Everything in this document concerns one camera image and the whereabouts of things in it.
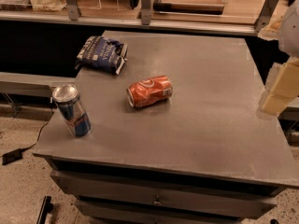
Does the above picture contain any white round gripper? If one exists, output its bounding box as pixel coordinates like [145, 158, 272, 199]
[256, 0, 299, 120]

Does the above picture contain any orange coke can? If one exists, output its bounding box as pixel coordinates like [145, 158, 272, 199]
[126, 76, 173, 108]

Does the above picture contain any blue energy drink can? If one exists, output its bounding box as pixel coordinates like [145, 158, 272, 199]
[52, 84, 91, 137]

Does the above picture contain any grey drawer cabinet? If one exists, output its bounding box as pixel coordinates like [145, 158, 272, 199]
[35, 32, 299, 224]

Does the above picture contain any dark blue chip bag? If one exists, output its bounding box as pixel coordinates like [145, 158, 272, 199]
[77, 35, 128, 75]

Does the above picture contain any metal drawer knob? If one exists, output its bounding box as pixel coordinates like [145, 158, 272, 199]
[152, 195, 163, 206]

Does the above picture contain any grey low bench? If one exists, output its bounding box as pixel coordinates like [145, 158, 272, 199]
[0, 72, 75, 98]

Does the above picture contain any black object on floor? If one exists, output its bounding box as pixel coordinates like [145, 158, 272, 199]
[36, 196, 53, 224]

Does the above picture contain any black power adapter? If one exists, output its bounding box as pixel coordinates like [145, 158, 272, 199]
[2, 148, 22, 165]

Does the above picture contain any grey metal bracket right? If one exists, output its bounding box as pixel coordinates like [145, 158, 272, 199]
[254, 0, 279, 33]

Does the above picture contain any grey metal bracket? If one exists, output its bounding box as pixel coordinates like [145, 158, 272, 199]
[141, 0, 151, 25]
[65, 0, 81, 21]
[254, 0, 279, 33]

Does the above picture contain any grey metal bracket middle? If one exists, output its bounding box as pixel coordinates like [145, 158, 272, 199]
[141, 0, 151, 25]

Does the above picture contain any grey metal bracket left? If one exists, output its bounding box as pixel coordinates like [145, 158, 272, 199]
[65, 0, 81, 21]

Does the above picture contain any black cable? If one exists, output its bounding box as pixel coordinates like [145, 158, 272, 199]
[20, 121, 50, 151]

